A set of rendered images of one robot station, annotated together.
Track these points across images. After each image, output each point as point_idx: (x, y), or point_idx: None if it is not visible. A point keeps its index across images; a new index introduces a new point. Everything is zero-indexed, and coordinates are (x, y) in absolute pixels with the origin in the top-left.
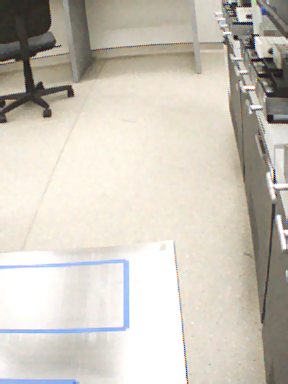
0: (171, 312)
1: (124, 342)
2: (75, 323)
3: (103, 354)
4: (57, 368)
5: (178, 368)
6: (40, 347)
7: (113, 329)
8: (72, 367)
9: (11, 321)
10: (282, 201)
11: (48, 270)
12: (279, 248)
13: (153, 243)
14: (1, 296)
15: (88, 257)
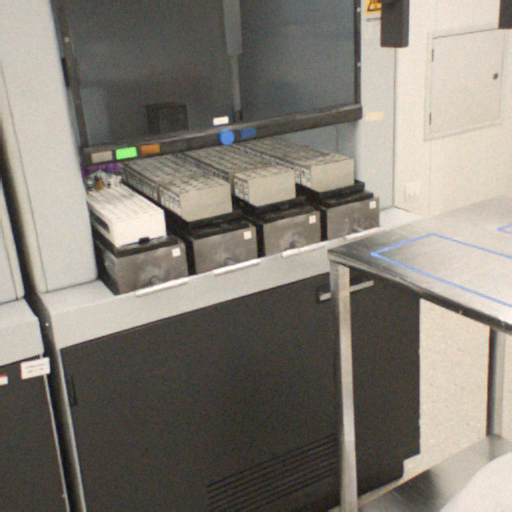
0: (398, 229)
1: (444, 230)
2: (457, 245)
3: (463, 231)
4: (500, 236)
5: (437, 216)
6: (498, 245)
7: (440, 235)
8: (490, 233)
9: (503, 260)
10: (124, 328)
11: (429, 271)
12: (138, 384)
13: (340, 252)
14: (492, 274)
15: (389, 265)
